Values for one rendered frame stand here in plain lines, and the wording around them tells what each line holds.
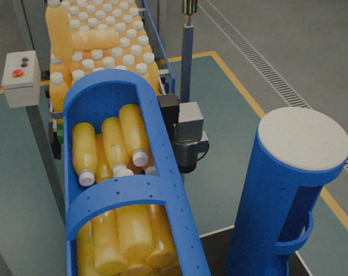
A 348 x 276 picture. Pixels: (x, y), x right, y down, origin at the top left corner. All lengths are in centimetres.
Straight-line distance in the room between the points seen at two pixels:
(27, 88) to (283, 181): 88
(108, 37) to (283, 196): 81
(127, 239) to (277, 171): 57
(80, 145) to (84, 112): 14
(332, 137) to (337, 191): 132
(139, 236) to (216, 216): 150
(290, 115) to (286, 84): 200
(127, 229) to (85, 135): 40
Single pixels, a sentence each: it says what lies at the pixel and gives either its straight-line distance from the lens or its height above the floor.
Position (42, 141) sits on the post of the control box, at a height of 75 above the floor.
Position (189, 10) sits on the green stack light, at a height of 118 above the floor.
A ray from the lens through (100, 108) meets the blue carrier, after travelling 117.
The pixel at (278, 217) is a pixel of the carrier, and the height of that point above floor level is 79.
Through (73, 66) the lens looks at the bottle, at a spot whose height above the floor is 106.
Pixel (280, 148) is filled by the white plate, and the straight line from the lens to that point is 117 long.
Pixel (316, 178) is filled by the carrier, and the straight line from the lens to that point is 117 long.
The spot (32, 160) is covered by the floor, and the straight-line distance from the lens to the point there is 263.
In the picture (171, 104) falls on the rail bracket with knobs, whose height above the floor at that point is 100.
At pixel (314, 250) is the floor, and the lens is 225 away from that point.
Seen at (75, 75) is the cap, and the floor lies 110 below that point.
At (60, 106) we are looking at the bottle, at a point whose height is 100.
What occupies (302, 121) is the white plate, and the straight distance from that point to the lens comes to 128.
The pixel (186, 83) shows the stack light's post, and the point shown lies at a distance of 173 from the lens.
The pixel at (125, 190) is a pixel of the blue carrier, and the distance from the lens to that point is 77.
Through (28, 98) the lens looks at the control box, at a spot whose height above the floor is 103.
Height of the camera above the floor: 183
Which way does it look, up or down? 44 degrees down
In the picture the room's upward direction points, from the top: 1 degrees clockwise
